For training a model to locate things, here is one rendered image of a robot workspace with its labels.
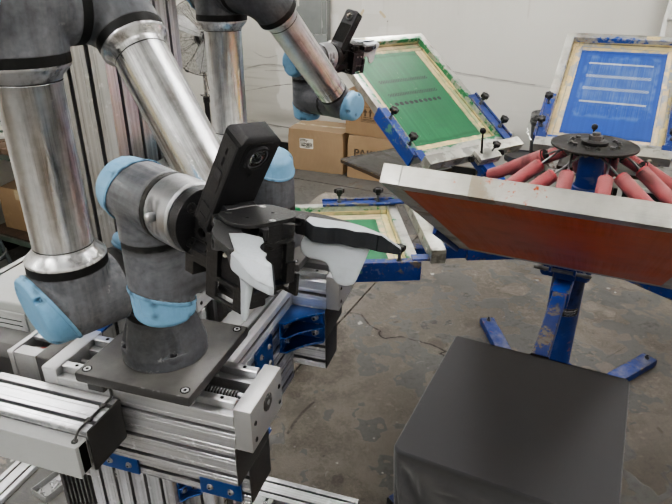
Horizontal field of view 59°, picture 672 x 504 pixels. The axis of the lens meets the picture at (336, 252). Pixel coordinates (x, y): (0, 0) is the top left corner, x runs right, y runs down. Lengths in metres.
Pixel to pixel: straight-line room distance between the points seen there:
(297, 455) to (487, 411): 1.36
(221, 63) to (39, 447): 0.88
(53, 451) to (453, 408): 0.85
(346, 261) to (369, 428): 2.29
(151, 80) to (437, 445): 0.94
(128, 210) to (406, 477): 0.95
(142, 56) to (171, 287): 0.32
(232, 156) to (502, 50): 5.26
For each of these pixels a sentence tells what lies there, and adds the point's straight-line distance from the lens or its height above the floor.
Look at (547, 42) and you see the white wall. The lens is 5.65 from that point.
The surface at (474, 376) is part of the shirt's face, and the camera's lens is 1.58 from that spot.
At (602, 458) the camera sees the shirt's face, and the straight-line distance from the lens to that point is 1.45.
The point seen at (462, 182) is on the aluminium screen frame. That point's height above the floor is 1.55.
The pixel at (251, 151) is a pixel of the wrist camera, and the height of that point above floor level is 1.75.
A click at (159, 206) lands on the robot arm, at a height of 1.67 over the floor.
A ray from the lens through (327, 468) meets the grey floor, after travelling 2.64.
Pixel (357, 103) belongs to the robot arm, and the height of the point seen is 1.57.
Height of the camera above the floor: 1.89
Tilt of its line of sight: 26 degrees down
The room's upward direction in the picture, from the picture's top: straight up
